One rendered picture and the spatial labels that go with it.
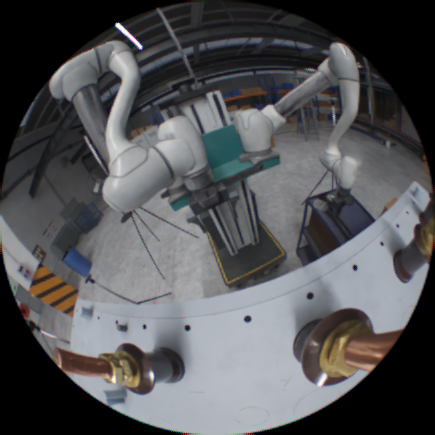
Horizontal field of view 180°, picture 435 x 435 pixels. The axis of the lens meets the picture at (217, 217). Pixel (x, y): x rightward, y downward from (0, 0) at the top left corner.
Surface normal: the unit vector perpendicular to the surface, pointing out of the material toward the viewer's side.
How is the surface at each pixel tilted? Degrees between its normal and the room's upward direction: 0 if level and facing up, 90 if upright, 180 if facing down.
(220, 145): 90
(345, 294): 0
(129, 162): 61
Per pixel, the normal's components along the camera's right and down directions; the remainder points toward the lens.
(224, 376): -0.32, -0.68
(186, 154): 0.58, 0.43
